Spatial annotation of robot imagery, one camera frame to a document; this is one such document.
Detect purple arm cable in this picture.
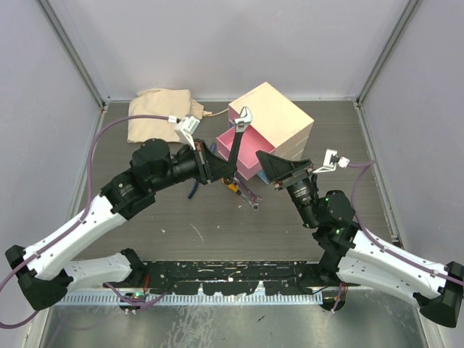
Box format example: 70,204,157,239
347,161,464,283
0,114,171,329

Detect light blue cable duct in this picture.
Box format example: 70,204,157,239
58,291,323,306

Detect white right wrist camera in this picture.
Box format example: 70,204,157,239
313,149,349,174

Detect black adjustable wrench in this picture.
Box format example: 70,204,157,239
223,107,253,184

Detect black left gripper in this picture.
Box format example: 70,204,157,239
149,138,236,192

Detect blue handle pliers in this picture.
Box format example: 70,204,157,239
187,180,199,199

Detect pastel mini drawer chest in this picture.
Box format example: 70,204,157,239
216,82,314,180

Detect beige folded cloth bag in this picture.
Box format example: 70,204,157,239
127,88,228,144

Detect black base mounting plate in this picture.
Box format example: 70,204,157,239
111,261,338,296

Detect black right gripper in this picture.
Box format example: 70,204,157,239
256,150,320,228

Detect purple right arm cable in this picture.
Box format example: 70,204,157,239
347,161,464,283

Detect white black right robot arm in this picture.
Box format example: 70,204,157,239
256,149,463,328

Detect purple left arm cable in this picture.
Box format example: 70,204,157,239
0,114,171,329

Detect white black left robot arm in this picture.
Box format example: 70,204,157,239
5,139,239,311

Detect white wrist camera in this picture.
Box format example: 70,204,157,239
168,114,200,149
313,149,349,174

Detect silver ratchet wrench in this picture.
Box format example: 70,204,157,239
241,192,261,211

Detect silver combination wrench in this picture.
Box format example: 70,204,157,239
234,178,258,196

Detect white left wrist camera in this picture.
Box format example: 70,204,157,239
168,114,200,149

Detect orange handle screwdriver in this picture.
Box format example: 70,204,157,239
223,181,241,195

